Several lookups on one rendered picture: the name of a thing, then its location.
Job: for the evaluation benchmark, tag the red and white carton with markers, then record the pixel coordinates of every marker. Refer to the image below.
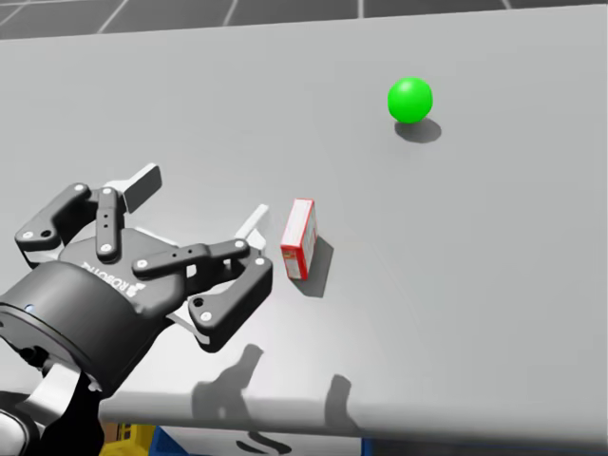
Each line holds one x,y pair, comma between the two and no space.
297,228

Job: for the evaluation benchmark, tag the yellow box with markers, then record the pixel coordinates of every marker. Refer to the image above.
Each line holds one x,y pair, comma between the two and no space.
133,439

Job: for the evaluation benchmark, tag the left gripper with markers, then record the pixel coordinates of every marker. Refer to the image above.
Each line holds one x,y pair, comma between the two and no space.
95,309

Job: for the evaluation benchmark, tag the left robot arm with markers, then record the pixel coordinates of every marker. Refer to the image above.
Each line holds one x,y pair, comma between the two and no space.
52,394

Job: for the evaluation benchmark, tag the white box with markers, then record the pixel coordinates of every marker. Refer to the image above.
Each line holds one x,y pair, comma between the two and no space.
309,444

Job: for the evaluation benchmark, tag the red or green ball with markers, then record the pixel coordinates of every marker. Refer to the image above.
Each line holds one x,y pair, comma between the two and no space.
410,100

